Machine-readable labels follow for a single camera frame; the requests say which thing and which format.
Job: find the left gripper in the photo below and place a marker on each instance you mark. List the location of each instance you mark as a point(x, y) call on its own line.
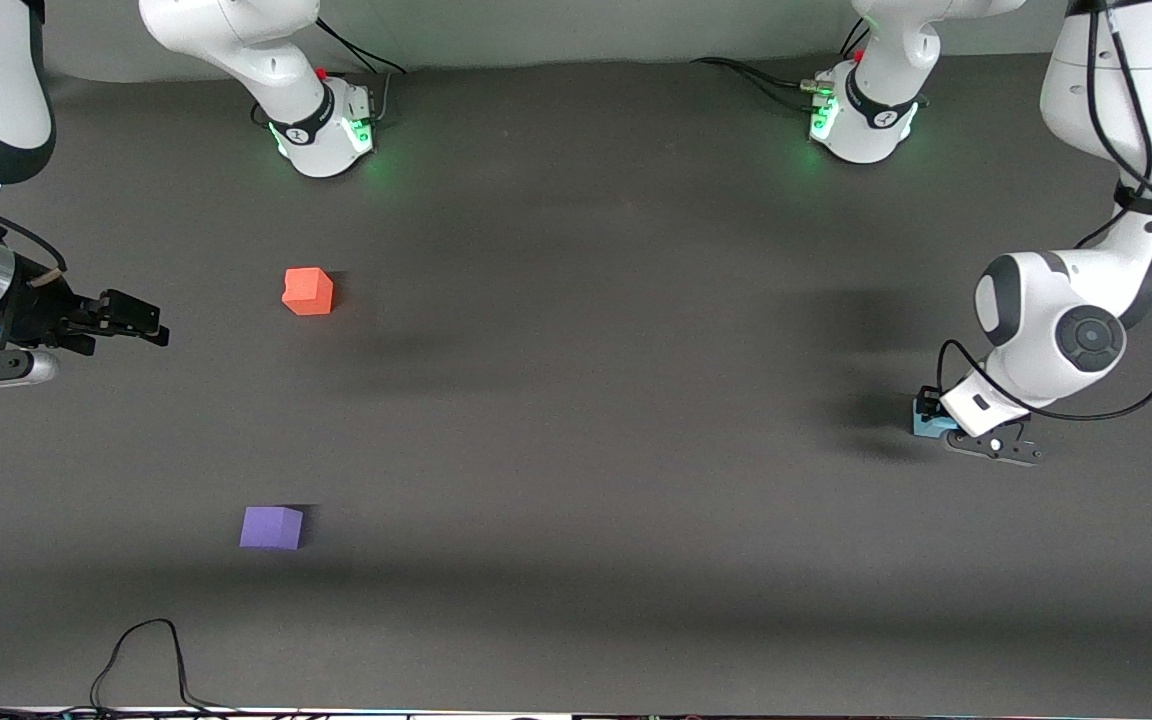
point(928, 404)

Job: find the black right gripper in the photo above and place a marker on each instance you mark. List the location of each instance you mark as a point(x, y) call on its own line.
point(39, 305)

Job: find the light blue foam block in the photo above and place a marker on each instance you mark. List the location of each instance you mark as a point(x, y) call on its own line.
point(926, 426)

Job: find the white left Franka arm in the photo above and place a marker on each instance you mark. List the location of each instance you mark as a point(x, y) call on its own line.
point(1036, 310)

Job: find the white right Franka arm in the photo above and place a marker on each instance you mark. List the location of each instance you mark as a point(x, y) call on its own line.
point(236, 30)

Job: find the orange foam block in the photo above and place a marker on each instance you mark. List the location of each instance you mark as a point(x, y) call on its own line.
point(308, 292)

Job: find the purple foam block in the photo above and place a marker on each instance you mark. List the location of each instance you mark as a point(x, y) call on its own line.
point(271, 528)

